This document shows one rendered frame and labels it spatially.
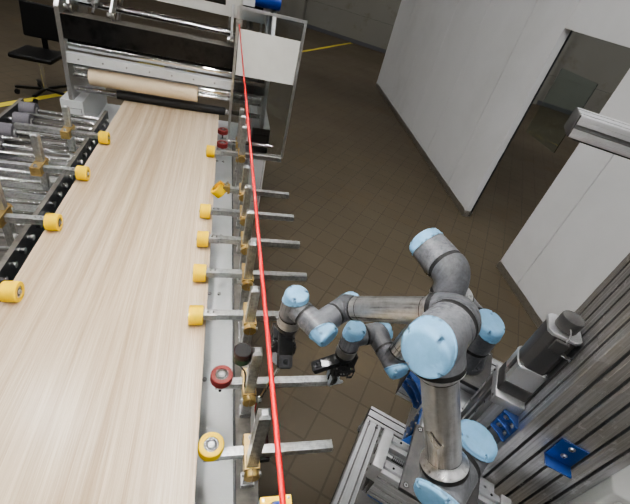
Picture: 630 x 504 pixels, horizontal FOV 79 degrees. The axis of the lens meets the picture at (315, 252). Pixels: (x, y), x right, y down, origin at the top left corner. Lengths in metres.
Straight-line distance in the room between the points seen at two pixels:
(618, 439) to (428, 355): 0.64
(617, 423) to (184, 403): 1.25
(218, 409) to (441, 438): 1.02
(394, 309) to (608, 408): 0.57
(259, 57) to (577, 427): 3.03
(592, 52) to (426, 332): 13.97
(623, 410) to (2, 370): 1.80
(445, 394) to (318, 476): 1.54
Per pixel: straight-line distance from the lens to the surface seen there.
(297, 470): 2.37
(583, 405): 1.26
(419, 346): 0.85
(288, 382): 1.57
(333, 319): 1.14
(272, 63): 3.41
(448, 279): 1.18
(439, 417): 0.97
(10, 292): 1.79
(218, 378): 1.50
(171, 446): 1.39
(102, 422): 1.46
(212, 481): 1.65
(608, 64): 14.69
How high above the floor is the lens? 2.16
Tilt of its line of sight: 37 degrees down
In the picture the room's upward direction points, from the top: 16 degrees clockwise
